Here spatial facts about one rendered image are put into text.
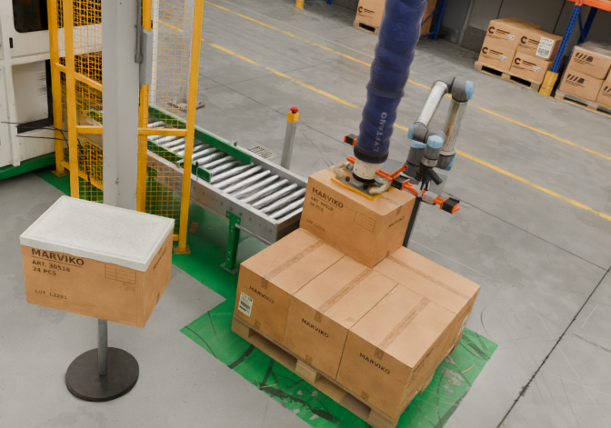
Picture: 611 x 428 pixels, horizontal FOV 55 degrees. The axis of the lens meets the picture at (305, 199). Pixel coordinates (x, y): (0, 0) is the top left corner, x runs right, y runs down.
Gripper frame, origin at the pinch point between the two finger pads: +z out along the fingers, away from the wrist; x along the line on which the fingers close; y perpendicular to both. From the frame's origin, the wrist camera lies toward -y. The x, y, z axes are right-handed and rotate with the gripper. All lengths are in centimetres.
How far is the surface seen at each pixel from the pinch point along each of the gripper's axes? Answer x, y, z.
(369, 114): 11, 43, -39
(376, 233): 23.9, 12.5, 25.9
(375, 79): 12, 44, -61
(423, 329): 49, -42, 52
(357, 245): 24, 23, 42
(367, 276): 33, 7, 52
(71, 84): 113, 196, -24
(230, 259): 42, 113, 96
